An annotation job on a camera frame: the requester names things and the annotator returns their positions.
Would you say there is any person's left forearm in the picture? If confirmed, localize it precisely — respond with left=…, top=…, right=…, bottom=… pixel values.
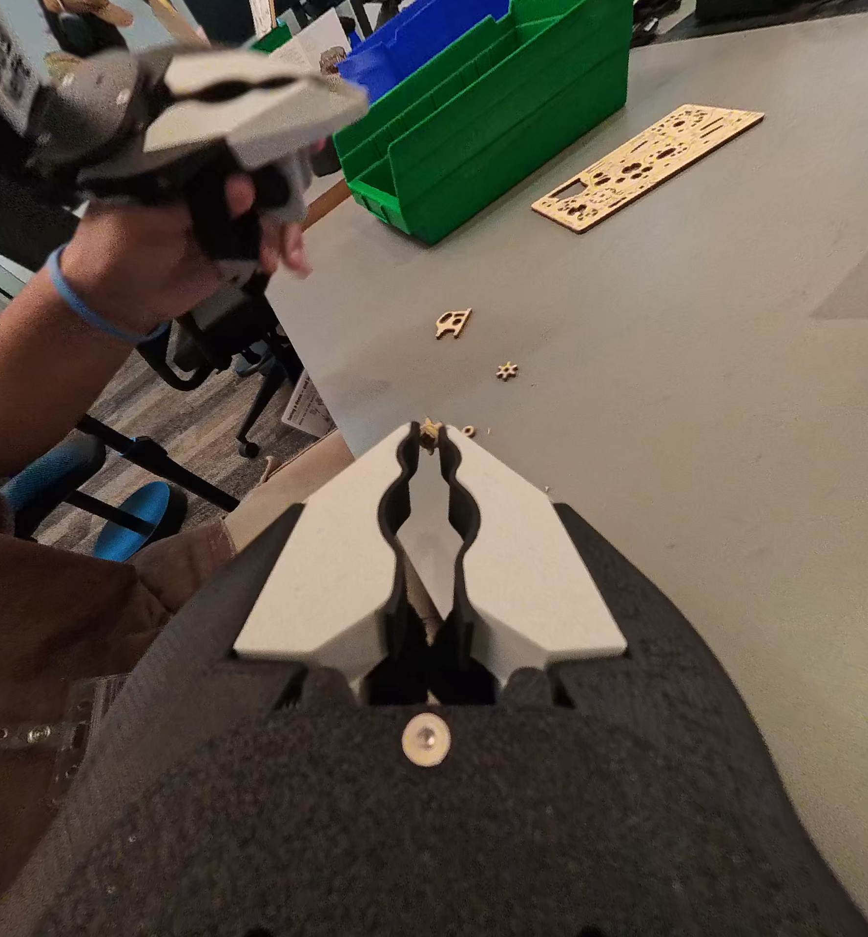
left=0, top=256, right=173, bottom=480

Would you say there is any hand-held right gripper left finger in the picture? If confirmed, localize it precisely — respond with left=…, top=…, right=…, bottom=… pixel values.
left=234, top=422, right=431, bottom=701

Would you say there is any clear badge holder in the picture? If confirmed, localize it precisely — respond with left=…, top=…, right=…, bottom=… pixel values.
left=0, top=673, right=131, bottom=814

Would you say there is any laser-cut wooden sheet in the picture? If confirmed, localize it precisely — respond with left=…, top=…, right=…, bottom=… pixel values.
left=531, top=104, right=766, bottom=235

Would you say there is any green plastic bin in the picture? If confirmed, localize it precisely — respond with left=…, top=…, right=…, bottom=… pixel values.
left=331, top=0, right=634, bottom=247

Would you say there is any person's left hand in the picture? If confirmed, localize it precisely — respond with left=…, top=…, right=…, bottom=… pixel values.
left=57, top=172, right=312, bottom=341

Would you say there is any blue plastic bin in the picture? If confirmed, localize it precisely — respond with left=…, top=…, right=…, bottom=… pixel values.
left=337, top=0, right=516, bottom=103

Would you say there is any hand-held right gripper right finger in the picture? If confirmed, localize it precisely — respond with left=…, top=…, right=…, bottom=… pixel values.
left=434, top=424, right=628, bottom=701

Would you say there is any blue wristband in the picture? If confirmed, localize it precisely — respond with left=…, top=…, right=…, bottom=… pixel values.
left=47, top=245, right=173, bottom=347

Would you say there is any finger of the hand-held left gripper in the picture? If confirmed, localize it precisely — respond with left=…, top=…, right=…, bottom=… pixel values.
left=143, top=77, right=371, bottom=171
left=162, top=44, right=332, bottom=100

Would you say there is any blue and black chair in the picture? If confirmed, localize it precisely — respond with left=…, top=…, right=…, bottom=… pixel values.
left=0, top=416, right=241, bottom=565

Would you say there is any person's brown clothing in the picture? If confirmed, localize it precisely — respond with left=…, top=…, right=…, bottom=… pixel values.
left=0, top=454, right=239, bottom=937

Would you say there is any grey desk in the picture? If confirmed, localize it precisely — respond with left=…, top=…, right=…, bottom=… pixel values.
left=266, top=7, right=868, bottom=937

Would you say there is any black office chair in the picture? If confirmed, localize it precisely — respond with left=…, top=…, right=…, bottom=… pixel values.
left=135, top=278, right=307, bottom=461

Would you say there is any printed paper on floor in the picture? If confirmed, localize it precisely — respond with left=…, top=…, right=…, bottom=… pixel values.
left=286, top=372, right=338, bottom=440

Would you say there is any tan cardboard box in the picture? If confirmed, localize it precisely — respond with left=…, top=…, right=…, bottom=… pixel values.
left=224, top=430, right=356, bottom=550

